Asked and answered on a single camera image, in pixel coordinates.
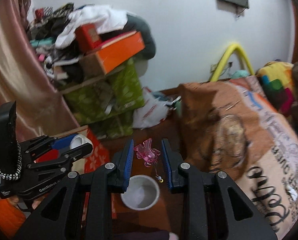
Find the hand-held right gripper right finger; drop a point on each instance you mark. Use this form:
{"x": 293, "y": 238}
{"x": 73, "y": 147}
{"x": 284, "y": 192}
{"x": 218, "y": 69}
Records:
{"x": 166, "y": 162}

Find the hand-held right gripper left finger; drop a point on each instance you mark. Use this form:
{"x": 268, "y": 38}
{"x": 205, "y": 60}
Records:
{"x": 129, "y": 160}

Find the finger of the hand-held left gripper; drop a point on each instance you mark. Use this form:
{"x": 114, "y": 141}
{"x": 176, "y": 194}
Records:
{"x": 62, "y": 141}
{"x": 64, "y": 161}

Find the pink plastic butterfly trinket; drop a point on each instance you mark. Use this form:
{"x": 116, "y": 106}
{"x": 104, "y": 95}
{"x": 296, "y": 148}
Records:
{"x": 146, "y": 153}

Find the white plastic bag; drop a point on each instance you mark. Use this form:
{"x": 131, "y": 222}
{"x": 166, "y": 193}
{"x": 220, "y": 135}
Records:
{"x": 149, "y": 110}

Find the mint green container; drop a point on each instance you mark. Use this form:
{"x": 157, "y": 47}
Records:
{"x": 178, "y": 108}

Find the wooden board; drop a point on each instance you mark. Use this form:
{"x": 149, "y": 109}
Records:
{"x": 89, "y": 81}

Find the pink satin curtain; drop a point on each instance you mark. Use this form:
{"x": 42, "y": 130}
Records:
{"x": 14, "y": 67}

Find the pale pink cloth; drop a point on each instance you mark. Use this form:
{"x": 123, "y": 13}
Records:
{"x": 173, "y": 236}

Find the orange cloth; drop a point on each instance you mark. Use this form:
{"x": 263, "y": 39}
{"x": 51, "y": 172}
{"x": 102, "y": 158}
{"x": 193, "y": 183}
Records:
{"x": 4, "y": 217}

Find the brown printed blanket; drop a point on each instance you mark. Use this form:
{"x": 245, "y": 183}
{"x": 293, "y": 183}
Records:
{"x": 258, "y": 140}

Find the long orange box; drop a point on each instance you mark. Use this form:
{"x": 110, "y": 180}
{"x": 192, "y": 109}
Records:
{"x": 119, "y": 50}

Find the small red box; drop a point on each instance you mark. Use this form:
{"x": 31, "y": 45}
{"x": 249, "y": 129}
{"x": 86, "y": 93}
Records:
{"x": 87, "y": 36}

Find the pile of mixed clothes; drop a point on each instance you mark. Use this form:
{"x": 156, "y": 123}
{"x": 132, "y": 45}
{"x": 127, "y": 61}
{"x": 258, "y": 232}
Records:
{"x": 44, "y": 27}

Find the teal cloth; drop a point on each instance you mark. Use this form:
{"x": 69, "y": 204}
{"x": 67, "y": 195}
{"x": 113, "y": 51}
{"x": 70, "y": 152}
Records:
{"x": 240, "y": 73}

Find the dark grey bag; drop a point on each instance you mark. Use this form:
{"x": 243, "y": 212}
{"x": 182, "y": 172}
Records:
{"x": 144, "y": 37}

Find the white cloth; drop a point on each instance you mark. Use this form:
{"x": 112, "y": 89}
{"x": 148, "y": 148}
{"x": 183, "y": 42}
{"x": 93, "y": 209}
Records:
{"x": 99, "y": 17}

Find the yellow hoop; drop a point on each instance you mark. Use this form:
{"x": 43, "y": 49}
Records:
{"x": 232, "y": 45}

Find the colourful patchwork pillow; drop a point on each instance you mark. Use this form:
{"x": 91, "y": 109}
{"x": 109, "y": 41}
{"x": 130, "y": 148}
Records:
{"x": 276, "y": 80}

